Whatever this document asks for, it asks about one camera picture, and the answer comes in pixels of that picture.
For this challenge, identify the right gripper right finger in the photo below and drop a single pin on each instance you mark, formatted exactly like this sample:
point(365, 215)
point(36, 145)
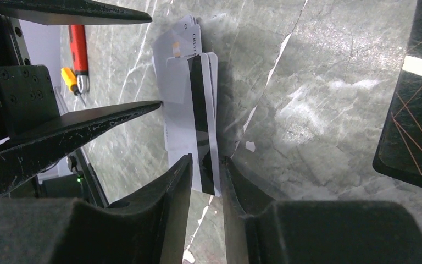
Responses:
point(262, 229)

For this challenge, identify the black credit card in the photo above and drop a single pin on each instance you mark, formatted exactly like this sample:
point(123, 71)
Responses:
point(399, 151)

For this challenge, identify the silver credit card stack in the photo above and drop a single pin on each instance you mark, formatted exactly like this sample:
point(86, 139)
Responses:
point(187, 83)

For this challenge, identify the red adjustable wrench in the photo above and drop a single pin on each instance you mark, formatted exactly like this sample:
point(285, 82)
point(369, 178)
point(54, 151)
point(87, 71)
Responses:
point(78, 46)

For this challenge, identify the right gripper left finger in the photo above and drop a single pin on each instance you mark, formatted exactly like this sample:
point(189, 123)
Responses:
point(147, 226)

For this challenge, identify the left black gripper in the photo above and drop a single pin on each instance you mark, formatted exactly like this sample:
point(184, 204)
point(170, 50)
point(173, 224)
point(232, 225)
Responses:
point(28, 105)

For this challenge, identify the yellow handled screwdriver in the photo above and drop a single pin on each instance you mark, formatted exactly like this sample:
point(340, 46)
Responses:
point(72, 83)

